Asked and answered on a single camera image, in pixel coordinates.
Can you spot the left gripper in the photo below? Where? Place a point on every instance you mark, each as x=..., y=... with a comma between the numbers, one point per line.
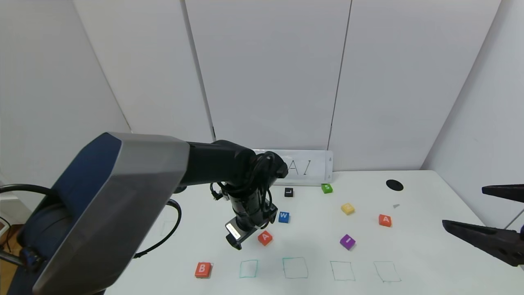
x=233, y=232

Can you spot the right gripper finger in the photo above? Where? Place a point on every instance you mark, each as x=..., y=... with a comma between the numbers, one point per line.
x=499, y=243
x=511, y=192

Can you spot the orange letter A block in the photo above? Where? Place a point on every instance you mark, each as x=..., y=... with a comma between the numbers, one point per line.
x=385, y=220
x=266, y=238

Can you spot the orange letter B block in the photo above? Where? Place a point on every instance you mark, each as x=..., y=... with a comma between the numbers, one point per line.
x=203, y=270

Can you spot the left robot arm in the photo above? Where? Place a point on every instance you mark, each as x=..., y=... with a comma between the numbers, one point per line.
x=123, y=196

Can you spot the white BAAI sign board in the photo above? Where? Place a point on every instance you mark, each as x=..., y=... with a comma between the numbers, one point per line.
x=315, y=164

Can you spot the blue letter W block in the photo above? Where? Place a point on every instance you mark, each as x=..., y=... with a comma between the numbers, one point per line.
x=285, y=217

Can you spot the black letter L block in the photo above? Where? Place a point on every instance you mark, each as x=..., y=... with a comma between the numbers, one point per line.
x=289, y=192

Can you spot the green letter S block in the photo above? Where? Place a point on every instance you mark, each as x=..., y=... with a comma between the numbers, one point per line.
x=327, y=189

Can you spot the purple letter I block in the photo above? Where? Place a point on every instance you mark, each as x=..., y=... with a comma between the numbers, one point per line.
x=347, y=241

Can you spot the yellow letter block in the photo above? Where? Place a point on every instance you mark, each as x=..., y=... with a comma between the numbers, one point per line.
x=348, y=209

